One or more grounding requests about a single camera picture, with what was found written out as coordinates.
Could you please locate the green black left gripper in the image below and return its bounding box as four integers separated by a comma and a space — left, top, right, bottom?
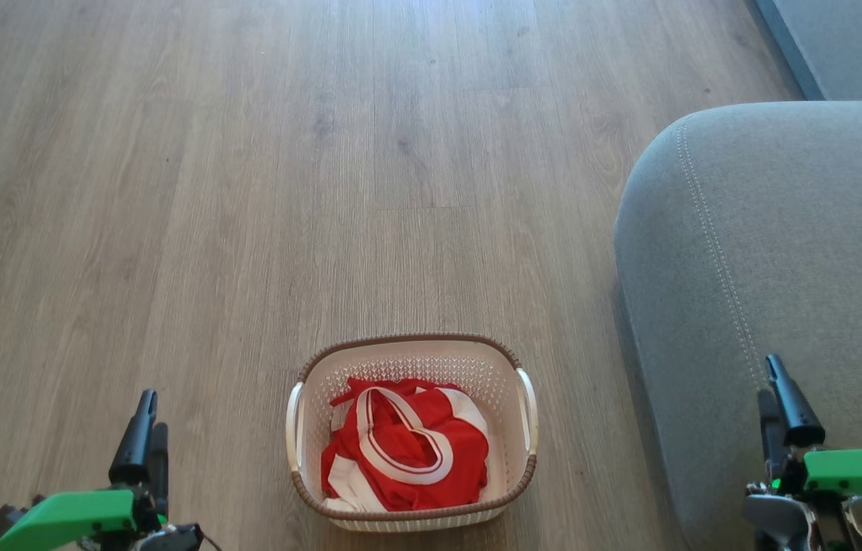
0, 389, 170, 551

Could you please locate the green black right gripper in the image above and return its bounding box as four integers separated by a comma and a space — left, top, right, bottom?
756, 354, 862, 529

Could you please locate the red and white garment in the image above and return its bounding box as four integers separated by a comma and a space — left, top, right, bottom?
320, 377, 491, 513

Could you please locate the grey fabric sofa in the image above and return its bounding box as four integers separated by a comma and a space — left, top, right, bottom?
613, 99, 862, 551

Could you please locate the cream plastic laundry basket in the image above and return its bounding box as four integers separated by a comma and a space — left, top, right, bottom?
285, 333, 539, 533

